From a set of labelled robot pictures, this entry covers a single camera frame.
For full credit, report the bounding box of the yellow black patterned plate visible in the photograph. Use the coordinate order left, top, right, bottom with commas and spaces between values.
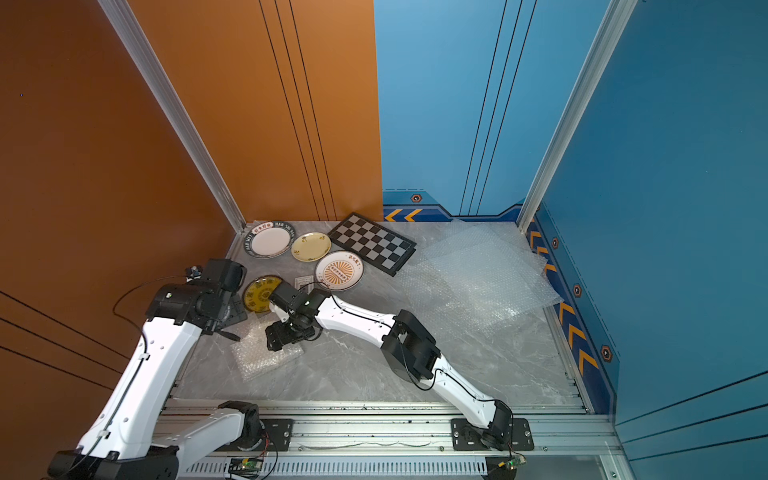
242, 275, 283, 314

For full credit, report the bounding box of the cream yellow dinner plate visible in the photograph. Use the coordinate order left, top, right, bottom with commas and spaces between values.
291, 232, 332, 263

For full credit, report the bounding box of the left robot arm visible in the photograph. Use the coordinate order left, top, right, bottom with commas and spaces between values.
47, 259, 266, 479

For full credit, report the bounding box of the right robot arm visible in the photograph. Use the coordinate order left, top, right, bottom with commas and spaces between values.
266, 283, 514, 450

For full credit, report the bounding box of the small square marker tile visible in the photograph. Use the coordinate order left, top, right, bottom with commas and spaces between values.
294, 275, 315, 289

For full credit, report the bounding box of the black white checkerboard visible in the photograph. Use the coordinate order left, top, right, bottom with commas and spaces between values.
328, 213, 417, 277

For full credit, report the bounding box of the left circuit board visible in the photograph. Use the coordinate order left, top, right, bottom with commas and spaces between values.
226, 457, 264, 479

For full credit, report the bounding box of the circuit board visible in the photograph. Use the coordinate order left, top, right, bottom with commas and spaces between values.
483, 452, 527, 480
226, 457, 264, 479

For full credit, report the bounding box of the right circuit board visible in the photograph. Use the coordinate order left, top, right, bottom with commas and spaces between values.
483, 452, 527, 480

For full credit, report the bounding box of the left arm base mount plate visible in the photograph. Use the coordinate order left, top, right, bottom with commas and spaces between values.
217, 418, 294, 455

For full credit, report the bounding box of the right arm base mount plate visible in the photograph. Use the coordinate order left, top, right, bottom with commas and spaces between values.
449, 417, 535, 452

